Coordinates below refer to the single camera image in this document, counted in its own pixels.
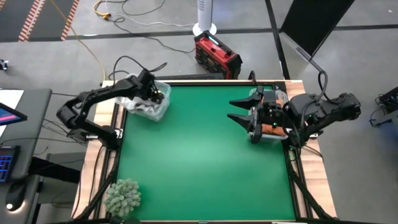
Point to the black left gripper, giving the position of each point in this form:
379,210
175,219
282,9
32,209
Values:
149,87

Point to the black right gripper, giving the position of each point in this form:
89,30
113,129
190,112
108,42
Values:
269,112

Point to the light grey waffle towel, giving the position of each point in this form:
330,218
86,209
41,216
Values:
143,107

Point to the white red-checked towel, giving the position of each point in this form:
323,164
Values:
124,102

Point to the orange towel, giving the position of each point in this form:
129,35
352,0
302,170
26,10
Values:
273,132

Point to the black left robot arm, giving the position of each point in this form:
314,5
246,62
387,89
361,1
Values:
93,93

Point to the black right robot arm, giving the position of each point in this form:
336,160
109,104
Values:
326,109

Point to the clear plastic bin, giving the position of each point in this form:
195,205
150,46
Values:
161,112
285,96

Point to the black power strip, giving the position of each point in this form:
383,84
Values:
192,76

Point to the red black power station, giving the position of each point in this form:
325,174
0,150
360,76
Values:
217,56

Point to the white tower fan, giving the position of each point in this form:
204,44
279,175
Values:
205,12

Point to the black monitor on stand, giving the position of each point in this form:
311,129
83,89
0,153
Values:
311,21

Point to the green artificial plant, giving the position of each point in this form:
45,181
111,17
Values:
122,197

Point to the grey desk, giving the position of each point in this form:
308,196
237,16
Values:
37,124

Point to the black orange-striped floor mat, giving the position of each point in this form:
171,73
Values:
53,18

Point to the black desk crossbar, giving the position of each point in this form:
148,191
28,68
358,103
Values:
56,171

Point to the white paper sheet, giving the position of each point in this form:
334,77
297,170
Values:
12,98

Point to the small silver floor object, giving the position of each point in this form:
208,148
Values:
3,64

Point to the backlit black keyboard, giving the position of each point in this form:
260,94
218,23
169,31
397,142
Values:
7,165

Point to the black computer mouse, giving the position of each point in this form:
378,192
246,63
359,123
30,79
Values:
15,194

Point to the black table frame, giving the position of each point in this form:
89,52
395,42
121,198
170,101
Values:
217,84

